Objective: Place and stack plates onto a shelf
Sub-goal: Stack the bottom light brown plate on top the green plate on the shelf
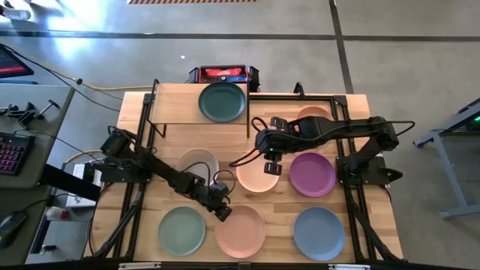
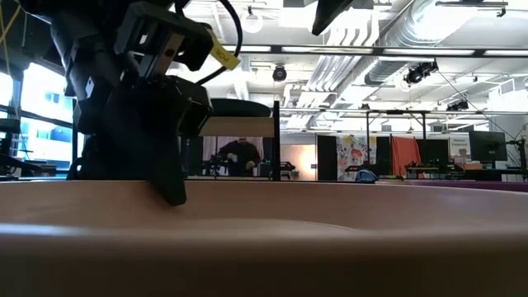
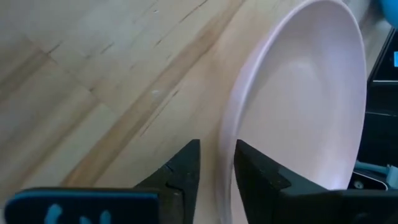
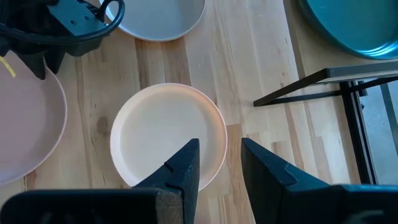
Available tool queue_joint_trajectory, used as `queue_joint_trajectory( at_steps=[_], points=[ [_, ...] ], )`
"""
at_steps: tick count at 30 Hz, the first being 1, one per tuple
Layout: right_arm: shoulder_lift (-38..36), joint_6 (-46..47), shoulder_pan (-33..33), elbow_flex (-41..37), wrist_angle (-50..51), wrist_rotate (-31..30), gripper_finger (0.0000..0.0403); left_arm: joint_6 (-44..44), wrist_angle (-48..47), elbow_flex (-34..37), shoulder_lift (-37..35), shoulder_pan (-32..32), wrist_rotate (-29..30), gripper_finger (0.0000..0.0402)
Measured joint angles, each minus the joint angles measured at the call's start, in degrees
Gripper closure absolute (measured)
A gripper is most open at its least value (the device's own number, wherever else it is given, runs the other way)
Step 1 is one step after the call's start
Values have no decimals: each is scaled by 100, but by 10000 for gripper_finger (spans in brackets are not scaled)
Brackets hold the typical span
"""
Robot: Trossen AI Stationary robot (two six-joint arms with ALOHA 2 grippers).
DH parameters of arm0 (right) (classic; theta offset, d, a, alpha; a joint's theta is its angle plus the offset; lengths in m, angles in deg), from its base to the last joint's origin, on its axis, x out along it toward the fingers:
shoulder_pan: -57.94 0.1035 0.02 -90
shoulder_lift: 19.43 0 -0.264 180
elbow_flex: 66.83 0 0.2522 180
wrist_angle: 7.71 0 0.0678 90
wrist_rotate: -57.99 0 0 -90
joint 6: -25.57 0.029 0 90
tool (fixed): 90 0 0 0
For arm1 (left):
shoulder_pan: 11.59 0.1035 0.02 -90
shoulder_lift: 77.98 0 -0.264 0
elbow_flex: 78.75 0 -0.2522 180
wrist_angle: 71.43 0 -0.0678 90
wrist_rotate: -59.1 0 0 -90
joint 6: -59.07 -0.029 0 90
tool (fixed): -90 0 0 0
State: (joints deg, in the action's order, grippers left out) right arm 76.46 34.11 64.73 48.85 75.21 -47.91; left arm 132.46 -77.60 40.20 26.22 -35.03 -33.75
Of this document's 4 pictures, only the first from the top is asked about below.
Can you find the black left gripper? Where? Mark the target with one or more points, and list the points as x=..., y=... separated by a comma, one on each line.
x=216, y=195

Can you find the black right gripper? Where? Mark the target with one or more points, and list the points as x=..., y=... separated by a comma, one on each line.
x=273, y=142

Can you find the pink plate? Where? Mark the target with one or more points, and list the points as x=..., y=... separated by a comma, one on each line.
x=242, y=234

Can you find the peach plate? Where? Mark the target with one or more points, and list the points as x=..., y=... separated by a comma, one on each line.
x=255, y=180

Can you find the purple plate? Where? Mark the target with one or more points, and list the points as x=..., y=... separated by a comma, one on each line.
x=312, y=176

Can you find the terracotta orange plate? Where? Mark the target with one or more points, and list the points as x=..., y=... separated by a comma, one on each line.
x=315, y=111

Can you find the beige plate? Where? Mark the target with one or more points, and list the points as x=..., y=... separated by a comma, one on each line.
x=197, y=159

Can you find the blue plate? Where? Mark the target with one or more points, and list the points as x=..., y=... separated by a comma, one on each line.
x=318, y=233

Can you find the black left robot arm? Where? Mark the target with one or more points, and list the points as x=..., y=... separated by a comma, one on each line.
x=165, y=174

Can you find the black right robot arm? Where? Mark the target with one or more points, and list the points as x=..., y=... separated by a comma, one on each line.
x=356, y=129

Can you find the wooden shelf with black legs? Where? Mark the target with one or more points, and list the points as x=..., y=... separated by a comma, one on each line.
x=172, y=105

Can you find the sage green plate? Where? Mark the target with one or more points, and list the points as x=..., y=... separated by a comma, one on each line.
x=182, y=231

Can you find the red and black toolbox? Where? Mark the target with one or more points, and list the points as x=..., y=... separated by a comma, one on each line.
x=221, y=72

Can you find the white box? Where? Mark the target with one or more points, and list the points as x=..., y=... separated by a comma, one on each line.
x=80, y=170

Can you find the black rig edge bar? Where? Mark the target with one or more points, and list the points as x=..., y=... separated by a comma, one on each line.
x=75, y=267

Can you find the black diagonal beam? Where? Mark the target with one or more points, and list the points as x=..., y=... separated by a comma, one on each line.
x=67, y=182

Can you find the white bottle with red cap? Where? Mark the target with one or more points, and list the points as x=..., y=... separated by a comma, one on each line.
x=56, y=213

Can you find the black computer mouse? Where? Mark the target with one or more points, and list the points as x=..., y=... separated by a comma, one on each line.
x=11, y=225

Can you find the black screw clamp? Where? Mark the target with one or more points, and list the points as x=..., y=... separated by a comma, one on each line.
x=28, y=116

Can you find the black backlit keyboard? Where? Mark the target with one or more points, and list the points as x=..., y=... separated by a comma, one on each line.
x=13, y=153

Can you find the grey side desk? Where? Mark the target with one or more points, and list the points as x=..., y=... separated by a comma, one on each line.
x=37, y=93

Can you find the small black clamp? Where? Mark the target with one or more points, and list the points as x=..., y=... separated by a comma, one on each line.
x=9, y=109

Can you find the monitor with red screen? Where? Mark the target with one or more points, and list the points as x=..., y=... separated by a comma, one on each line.
x=11, y=63

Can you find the person's shoe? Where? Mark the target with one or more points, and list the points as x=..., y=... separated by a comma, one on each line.
x=17, y=14

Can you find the black aluminium table frame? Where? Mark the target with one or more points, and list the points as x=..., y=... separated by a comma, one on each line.
x=292, y=98

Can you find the white bracket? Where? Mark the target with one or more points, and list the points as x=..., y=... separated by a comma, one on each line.
x=139, y=266
x=349, y=267

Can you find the grey desk frame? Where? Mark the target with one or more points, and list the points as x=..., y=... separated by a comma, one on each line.
x=451, y=176

